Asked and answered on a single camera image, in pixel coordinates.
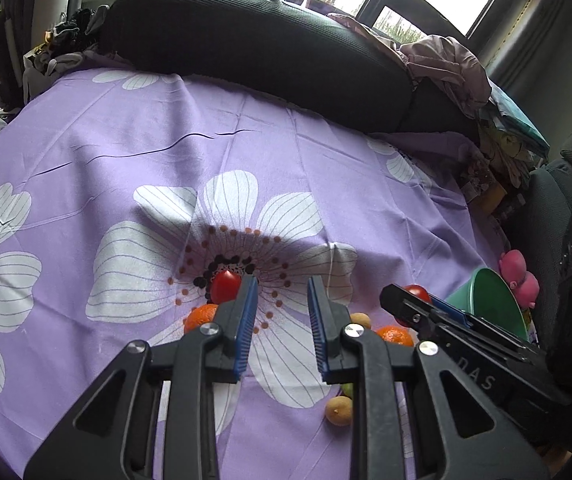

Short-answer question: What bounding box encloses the pile of colourful clothes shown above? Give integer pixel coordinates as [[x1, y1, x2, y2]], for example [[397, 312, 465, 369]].
[[480, 85, 550, 196]]

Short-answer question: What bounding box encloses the red tomato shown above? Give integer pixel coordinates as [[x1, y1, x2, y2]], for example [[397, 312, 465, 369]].
[[401, 284, 433, 305], [210, 270, 243, 305]]

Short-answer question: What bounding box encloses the purple floral bedsheet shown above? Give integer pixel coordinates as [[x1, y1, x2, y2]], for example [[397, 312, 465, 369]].
[[0, 67, 512, 480]]

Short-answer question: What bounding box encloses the orange mandarin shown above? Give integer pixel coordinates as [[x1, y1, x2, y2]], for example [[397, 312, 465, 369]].
[[184, 304, 220, 336], [376, 326, 415, 348]]

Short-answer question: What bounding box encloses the long dark grey pillow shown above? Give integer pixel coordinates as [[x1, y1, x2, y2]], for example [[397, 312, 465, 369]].
[[98, 0, 417, 133]]

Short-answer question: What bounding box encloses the black office chair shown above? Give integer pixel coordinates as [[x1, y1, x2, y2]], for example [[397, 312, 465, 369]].
[[505, 130, 572, 321]]

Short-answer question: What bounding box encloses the pink plush toy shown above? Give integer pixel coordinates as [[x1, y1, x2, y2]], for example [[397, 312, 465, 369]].
[[498, 249, 541, 307]]

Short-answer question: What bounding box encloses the small dark grey cushion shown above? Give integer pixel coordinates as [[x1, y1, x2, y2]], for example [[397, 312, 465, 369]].
[[400, 80, 483, 142]]

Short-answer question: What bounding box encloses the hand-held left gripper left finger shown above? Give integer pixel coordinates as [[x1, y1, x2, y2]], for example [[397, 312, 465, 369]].
[[23, 274, 259, 480]]

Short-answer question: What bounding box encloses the yellow box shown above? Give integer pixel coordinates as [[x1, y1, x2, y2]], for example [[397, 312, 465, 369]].
[[475, 187, 509, 216]]

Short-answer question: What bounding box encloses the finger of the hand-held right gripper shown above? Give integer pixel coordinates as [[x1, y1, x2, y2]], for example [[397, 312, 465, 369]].
[[380, 284, 449, 348], [428, 295, 542, 357]]

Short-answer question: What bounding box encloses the green plastic bowl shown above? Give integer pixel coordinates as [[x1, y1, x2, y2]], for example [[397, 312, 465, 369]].
[[445, 267, 530, 344]]

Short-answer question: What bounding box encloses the mauve crumpled cloth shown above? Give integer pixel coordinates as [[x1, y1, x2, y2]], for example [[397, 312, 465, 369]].
[[326, 12, 493, 122]]

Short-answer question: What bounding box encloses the pile of dark clothes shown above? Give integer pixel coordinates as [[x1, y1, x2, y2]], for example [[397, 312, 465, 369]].
[[23, 6, 113, 81]]

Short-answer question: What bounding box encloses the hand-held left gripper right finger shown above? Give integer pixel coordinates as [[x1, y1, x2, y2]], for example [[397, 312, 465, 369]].
[[307, 276, 552, 480]]

